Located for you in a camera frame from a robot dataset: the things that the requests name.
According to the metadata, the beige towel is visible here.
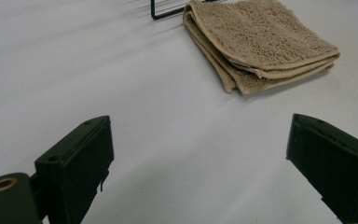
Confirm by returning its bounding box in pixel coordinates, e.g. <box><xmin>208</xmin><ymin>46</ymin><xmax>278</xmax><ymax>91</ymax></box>
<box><xmin>182</xmin><ymin>0</ymin><xmax>341</xmax><ymax>96</ymax></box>

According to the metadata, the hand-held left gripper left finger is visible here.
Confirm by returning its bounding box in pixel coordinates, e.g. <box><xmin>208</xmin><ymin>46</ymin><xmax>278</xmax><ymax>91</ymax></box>
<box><xmin>34</xmin><ymin>115</ymin><xmax>115</xmax><ymax>224</ymax></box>

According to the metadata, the black wire rack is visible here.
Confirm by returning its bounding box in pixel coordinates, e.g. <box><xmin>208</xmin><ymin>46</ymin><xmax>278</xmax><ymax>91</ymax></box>
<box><xmin>150</xmin><ymin>0</ymin><xmax>218</xmax><ymax>21</ymax></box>

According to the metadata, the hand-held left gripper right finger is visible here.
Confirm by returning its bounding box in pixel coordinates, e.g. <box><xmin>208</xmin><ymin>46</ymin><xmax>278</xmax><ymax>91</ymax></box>
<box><xmin>285</xmin><ymin>113</ymin><xmax>358</xmax><ymax>224</ymax></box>

